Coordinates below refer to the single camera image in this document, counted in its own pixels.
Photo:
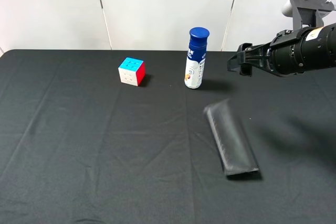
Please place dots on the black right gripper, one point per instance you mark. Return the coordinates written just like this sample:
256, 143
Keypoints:
281, 56

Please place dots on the black leather pouch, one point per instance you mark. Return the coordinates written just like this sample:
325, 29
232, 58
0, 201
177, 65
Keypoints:
232, 142

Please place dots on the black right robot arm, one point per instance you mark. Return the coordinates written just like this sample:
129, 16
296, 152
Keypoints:
318, 48

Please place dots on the white bottle with blue cap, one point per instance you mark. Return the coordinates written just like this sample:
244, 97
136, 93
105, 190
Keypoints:
196, 56

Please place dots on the colourful puzzle cube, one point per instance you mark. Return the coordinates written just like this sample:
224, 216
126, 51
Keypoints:
132, 71

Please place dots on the black tablecloth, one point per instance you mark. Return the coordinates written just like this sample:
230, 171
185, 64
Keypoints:
80, 146

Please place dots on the grey wrist camera on right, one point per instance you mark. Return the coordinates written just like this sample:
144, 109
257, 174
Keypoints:
307, 12

